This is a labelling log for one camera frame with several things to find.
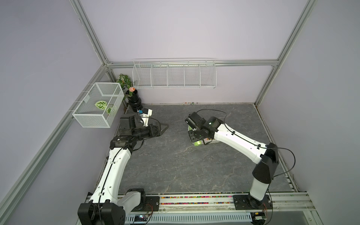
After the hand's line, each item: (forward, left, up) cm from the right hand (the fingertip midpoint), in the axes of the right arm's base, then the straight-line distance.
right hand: (193, 134), depth 81 cm
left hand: (-2, +16, +10) cm, 19 cm away
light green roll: (-6, -2, +1) cm, 7 cm away
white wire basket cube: (+11, +53, +13) cm, 56 cm away
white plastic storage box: (-12, -5, +14) cm, 19 cm away
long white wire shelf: (+45, +11, +11) cm, 48 cm away
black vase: (+37, +45, -10) cm, 60 cm away
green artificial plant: (+38, +47, +9) cm, 61 cm away
